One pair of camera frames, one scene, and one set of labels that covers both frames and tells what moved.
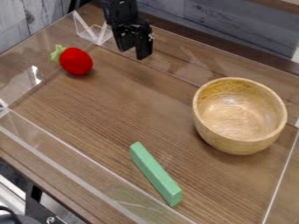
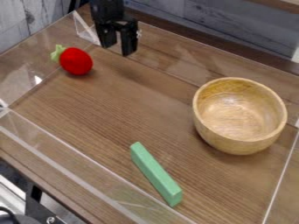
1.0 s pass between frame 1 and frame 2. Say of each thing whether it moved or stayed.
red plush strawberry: stayed
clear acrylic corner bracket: stayed
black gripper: moved
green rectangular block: stayed
